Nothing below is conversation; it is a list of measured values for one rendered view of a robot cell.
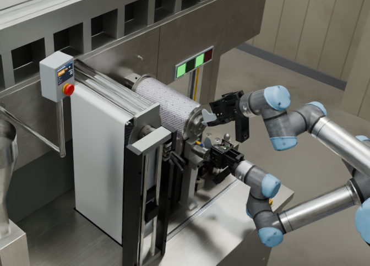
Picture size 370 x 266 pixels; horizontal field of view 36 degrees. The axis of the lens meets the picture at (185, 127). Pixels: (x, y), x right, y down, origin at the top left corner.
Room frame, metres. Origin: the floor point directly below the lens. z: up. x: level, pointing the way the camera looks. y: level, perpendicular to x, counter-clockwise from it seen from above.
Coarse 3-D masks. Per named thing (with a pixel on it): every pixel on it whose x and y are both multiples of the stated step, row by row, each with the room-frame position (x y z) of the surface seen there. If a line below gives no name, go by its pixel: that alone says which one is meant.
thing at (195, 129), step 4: (196, 116) 1.55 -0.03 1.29; (200, 116) 1.56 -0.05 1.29; (196, 120) 1.54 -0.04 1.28; (200, 120) 1.55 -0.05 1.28; (192, 124) 1.53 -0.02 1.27; (196, 124) 1.53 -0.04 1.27; (200, 124) 1.55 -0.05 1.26; (192, 128) 1.53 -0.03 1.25; (196, 128) 1.53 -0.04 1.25; (200, 128) 1.56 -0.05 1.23; (204, 128) 1.57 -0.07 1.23; (192, 132) 1.53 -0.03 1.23; (196, 132) 1.53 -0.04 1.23; (200, 132) 1.55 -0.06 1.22
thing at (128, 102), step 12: (84, 72) 1.49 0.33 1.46; (96, 72) 1.50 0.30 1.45; (84, 84) 1.43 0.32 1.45; (96, 84) 1.46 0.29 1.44; (108, 84) 1.47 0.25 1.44; (120, 84) 1.45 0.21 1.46; (96, 96) 1.40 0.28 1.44; (108, 96) 1.38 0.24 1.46; (120, 96) 1.39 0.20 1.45; (132, 96) 1.42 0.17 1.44; (120, 108) 1.35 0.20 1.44; (132, 108) 1.35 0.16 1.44; (144, 108) 1.33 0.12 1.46; (156, 108) 1.35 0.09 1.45; (144, 120) 1.31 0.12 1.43
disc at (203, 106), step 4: (200, 104) 1.58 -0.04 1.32; (204, 104) 1.59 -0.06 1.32; (196, 108) 1.55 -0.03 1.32; (200, 108) 1.57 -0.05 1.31; (208, 108) 1.61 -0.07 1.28; (192, 112) 1.54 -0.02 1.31; (188, 116) 1.53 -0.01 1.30; (188, 120) 1.52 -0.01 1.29; (184, 124) 1.51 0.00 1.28; (184, 128) 1.51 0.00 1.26; (184, 132) 1.51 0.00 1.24; (184, 136) 1.51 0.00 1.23; (184, 140) 1.52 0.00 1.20
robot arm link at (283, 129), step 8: (296, 112) 1.42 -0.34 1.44; (264, 120) 1.38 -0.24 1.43; (272, 120) 1.36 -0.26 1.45; (280, 120) 1.36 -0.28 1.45; (288, 120) 1.37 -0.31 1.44; (296, 120) 1.39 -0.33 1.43; (272, 128) 1.35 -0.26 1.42; (280, 128) 1.35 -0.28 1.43; (288, 128) 1.35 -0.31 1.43; (296, 128) 1.37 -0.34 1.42; (304, 128) 1.39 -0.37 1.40; (272, 136) 1.34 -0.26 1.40; (280, 136) 1.33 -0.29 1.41; (288, 136) 1.34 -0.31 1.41; (296, 136) 1.38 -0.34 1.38; (280, 144) 1.32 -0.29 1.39; (288, 144) 1.32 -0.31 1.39; (296, 144) 1.35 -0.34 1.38
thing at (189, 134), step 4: (136, 88) 1.68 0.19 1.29; (204, 108) 1.59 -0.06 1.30; (196, 112) 1.55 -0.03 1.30; (200, 112) 1.57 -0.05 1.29; (192, 116) 1.54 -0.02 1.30; (192, 120) 1.54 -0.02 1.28; (188, 124) 1.52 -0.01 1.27; (188, 128) 1.52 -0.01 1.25; (188, 132) 1.53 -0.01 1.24; (188, 136) 1.53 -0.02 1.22; (192, 136) 1.55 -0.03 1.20
